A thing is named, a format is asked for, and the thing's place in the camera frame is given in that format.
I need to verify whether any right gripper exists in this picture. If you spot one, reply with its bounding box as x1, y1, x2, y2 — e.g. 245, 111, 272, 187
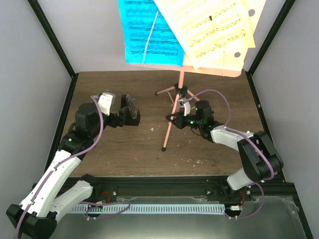
165, 112, 202, 130

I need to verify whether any black metronome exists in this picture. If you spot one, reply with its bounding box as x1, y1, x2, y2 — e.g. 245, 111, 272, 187
120, 94, 141, 126

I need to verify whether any pink music stand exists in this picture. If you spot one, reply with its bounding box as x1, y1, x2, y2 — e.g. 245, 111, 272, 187
118, 0, 267, 152

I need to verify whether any blue sheet music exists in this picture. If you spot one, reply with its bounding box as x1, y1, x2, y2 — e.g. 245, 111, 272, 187
118, 0, 184, 66

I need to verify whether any yellow sheet music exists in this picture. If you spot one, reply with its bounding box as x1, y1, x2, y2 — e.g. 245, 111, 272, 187
155, 0, 256, 69

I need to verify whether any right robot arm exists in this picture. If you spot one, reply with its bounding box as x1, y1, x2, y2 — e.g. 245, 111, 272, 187
166, 98, 284, 201

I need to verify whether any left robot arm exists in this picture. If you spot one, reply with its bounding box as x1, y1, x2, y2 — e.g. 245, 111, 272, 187
6, 102, 129, 239

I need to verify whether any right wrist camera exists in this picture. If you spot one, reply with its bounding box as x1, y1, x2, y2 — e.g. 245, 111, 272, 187
178, 98, 191, 116

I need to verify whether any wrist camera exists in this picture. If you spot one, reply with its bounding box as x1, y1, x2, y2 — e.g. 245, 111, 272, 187
178, 98, 191, 116
98, 92, 116, 116

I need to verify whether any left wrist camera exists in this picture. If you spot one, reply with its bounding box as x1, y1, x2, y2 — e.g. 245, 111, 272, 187
98, 92, 116, 116

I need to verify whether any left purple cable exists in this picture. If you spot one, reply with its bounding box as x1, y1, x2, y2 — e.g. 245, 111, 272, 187
14, 94, 104, 239

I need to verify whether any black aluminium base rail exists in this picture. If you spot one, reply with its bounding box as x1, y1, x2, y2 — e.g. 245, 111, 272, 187
32, 175, 296, 202

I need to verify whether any light blue slotted cable duct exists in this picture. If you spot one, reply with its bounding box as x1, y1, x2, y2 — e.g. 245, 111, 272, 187
69, 204, 225, 215

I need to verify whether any left black frame post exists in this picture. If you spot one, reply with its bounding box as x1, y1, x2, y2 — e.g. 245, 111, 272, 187
27, 0, 76, 78

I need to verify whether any black frame post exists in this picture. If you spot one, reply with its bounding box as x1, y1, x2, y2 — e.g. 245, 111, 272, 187
248, 0, 297, 75
27, 0, 76, 78

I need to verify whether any right black frame post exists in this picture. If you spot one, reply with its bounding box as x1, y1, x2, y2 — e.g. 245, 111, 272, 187
248, 0, 297, 75

